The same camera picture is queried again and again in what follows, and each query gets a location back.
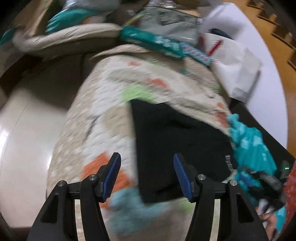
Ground patterned quilted bed cover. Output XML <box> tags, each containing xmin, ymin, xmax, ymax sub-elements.
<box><xmin>46</xmin><ymin>44</ymin><xmax>234</xmax><ymax>241</ymax></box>

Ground teal fleece blanket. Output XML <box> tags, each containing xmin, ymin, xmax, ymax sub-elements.
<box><xmin>227</xmin><ymin>114</ymin><xmax>287</xmax><ymax>236</ymax></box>

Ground light blue toy box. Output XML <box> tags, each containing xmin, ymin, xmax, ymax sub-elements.
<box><xmin>180</xmin><ymin>42</ymin><xmax>211</xmax><ymax>67</ymax></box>

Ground beige cushion pad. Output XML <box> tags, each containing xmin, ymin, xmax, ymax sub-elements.
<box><xmin>12</xmin><ymin>23</ymin><xmax>122</xmax><ymax>53</ymax></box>

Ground green paper ream box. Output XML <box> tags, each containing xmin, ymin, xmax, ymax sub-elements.
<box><xmin>119</xmin><ymin>26</ymin><xmax>185</xmax><ymax>59</ymax></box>

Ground white paper shopping bag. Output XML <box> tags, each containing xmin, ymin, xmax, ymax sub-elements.
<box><xmin>202</xmin><ymin>32</ymin><xmax>263</xmax><ymax>102</ymax></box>

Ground black pants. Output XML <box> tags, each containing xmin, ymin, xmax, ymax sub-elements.
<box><xmin>130</xmin><ymin>99</ymin><xmax>237</xmax><ymax>203</ymax></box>

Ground grey laptop bag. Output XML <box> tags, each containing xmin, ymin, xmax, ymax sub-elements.
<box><xmin>139</xmin><ymin>6</ymin><xmax>203</xmax><ymax>46</ymax></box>

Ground clear plastic bag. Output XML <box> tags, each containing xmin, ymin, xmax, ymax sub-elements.
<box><xmin>63</xmin><ymin>0</ymin><xmax>120</xmax><ymax>13</ymax></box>

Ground teal cloth on cushion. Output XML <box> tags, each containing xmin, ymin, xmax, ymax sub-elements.
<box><xmin>45</xmin><ymin>9</ymin><xmax>100</xmax><ymax>34</ymax></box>

